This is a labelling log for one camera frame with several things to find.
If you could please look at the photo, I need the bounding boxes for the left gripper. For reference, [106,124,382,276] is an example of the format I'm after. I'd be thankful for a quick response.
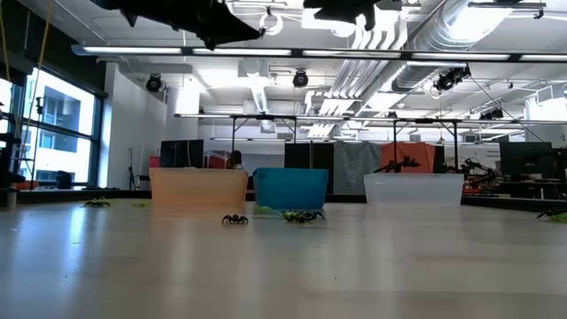
[90,0,266,50]

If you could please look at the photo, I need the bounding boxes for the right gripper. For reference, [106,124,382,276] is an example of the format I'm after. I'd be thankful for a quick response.
[303,0,420,31]

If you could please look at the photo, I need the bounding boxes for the teal plastic bin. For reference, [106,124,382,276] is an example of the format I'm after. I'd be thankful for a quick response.
[252,167,330,211]

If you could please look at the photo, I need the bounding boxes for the white ceiling pipes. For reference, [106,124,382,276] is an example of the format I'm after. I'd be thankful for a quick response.
[330,8,411,101]

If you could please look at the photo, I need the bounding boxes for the black round spotlight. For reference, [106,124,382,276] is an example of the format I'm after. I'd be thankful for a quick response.
[144,73,164,93]
[291,69,310,89]

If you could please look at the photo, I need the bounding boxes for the long LED light bar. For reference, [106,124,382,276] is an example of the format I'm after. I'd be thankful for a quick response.
[70,43,567,63]

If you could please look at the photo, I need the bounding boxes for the black monitor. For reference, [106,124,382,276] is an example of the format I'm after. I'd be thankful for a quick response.
[159,139,206,169]
[499,141,555,179]

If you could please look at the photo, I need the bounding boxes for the person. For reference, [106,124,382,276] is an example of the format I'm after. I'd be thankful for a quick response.
[229,149,245,172]

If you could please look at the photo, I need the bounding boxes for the red machine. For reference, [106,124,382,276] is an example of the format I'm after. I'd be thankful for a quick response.
[204,153,232,170]

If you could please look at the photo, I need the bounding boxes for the black partition panel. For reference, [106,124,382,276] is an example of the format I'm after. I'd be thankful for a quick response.
[283,142,335,195]

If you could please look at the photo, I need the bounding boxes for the grey fabric panel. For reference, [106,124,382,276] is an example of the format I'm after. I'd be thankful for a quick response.
[332,140,384,195]

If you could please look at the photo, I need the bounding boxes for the orange partition panel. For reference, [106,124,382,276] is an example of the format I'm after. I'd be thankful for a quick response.
[381,141,438,175]

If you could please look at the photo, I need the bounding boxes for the orange plastic bin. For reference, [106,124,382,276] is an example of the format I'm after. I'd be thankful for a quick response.
[149,167,249,209]

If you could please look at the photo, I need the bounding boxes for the black tripod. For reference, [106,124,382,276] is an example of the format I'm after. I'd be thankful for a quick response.
[127,147,144,191]

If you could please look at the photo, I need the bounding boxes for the large window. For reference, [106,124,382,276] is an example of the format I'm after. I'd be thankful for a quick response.
[0,66,105,191]

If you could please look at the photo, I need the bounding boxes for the clear plastic bin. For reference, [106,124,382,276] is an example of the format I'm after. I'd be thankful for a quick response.
[362,172,465,207]

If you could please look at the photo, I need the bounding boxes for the silver air duct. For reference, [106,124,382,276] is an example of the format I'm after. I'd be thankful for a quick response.
[389,0,517,92]

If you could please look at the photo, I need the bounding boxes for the black rig frame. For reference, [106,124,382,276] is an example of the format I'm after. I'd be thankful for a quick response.
[175,113,464,176]

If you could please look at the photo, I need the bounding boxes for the black ceiling camera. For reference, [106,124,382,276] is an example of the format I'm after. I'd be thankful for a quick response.
[432,65,472,93]

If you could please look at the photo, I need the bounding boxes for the yellow cable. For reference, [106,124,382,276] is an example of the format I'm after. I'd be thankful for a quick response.
[0,0,52,138]

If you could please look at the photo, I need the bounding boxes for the black aluminium table frame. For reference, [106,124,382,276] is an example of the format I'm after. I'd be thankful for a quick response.
[0,188,567,213]

